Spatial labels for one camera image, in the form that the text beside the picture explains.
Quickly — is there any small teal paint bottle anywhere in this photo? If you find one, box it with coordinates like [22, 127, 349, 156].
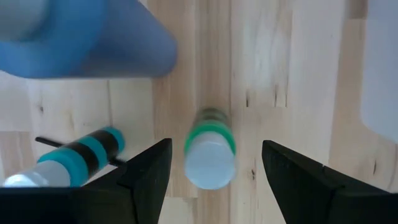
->
[2, 126, 126, 188]

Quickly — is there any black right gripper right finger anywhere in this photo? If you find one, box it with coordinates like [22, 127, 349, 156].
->
[262, 139, 398, 224]

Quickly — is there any clear plastic bin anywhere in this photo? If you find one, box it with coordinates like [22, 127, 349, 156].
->
[359, 0, 398, 144]

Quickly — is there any small green paint bottle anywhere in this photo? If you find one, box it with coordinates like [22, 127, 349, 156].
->
[183, 107, 237, 190]

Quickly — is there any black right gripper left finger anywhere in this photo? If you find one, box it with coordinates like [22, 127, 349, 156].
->
[83, 138, 173, 224]

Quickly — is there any large purple paint bottle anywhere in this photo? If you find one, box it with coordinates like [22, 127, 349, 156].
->
[0, 0, 178, 79]

